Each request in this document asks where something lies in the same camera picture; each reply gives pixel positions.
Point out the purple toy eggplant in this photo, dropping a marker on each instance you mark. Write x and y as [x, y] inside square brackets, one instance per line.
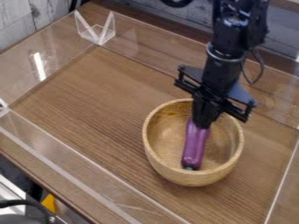
[194, 147]

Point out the clear acrylic corner bracket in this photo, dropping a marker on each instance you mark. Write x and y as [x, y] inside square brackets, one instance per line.
[99, 34]

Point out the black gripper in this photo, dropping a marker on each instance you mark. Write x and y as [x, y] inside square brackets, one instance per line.
[215, 89]

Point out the brown wooden bowl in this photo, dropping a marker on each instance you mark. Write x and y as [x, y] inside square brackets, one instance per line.
[164, 136]

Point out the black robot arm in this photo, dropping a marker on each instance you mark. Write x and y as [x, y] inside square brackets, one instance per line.
[239, 30]

